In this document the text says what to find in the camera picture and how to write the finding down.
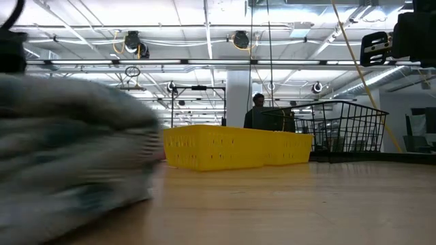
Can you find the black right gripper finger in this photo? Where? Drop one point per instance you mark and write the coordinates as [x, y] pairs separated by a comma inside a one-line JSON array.
[[374, 49]]

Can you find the grey patterned cloth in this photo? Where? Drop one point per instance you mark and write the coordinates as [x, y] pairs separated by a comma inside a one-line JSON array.
[[68, 143]]

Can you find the yellow plastic bin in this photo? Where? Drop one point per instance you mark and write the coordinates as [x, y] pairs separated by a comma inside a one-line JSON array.
[[289, 149], [211, 148]]

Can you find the dark background workstation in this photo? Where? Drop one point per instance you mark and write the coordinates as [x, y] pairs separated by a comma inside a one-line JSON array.
[[413, 143]]

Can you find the person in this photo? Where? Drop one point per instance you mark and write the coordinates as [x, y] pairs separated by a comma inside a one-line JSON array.
[[259, 99]]

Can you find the black aluminium rig frame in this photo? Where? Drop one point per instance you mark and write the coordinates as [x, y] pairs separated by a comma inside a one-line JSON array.
[[374, 157]]

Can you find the black metal stand frame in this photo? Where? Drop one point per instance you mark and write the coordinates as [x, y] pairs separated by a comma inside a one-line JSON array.
[[199, 87]]

